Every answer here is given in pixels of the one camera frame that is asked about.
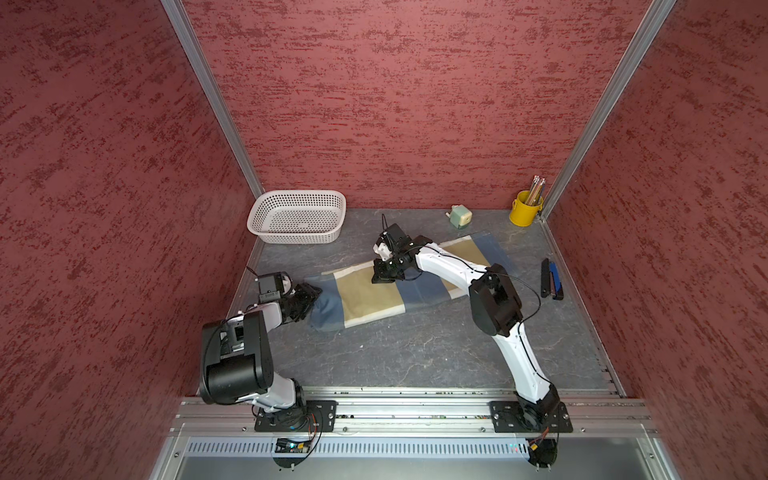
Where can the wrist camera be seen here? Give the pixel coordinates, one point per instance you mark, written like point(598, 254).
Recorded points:
point(273, 287)
point(392, 241)

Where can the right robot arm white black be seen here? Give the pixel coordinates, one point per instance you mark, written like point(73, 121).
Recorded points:
point(496, 307)

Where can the aluminium corner post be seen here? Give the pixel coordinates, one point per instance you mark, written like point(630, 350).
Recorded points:
point(192, 48)
point(646, 32)

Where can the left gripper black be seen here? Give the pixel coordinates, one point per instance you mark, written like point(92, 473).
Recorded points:
point(309, 297)

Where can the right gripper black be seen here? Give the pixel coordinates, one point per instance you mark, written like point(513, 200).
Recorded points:
point(380, 275)

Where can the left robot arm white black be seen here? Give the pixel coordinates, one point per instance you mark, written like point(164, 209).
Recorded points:
point(236, 360)

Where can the yellow cup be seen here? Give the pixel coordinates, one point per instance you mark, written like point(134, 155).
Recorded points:
point(522, 214)

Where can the right controller board with wires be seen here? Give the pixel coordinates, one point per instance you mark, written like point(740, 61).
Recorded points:
point(542, 453)

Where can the right aluminium corner post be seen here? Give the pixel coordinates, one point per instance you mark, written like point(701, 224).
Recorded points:
point(646, 32)

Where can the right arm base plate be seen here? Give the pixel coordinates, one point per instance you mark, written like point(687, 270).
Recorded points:
point(512, 417)

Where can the pencils in yellow cup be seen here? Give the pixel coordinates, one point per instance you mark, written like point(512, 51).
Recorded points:
point(535, 190)

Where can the blue beige white patchwork pillowcase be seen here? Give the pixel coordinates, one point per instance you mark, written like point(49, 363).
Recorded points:
point(350, 299)

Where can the left controller board with wires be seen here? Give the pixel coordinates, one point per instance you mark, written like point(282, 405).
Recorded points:
point(289, 453)

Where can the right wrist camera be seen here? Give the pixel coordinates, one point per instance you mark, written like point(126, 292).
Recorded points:
point(392, 241)

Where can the aluminium front rail frame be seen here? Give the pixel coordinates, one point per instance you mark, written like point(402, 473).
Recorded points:
point(410, 433)

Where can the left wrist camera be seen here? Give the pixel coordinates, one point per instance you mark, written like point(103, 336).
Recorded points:
point(273, 287)

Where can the green pencil sharpener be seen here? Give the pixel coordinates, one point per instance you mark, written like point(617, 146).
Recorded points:
point(459, 216)

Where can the left aluminium corner post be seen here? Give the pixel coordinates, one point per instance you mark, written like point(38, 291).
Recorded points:
point(192, 48)

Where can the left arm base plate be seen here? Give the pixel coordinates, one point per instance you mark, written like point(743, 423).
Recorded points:
point(309, 417)

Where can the white perforated plastic basket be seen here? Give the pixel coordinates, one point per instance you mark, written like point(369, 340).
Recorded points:
point(298, 217)

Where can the controller board with wires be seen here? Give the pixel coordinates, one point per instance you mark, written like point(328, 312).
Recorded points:
point(542, 453)
point(289, 453)

